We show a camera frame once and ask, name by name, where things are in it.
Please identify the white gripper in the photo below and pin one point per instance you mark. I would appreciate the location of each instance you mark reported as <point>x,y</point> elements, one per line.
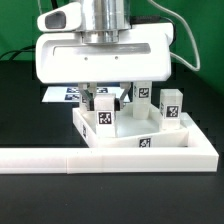
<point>141,54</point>

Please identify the white marker base sheet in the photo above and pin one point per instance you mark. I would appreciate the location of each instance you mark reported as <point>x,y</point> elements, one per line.
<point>71,94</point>

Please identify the white L-shaped obstacle fence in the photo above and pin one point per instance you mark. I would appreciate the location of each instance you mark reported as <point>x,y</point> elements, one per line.
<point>185,150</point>

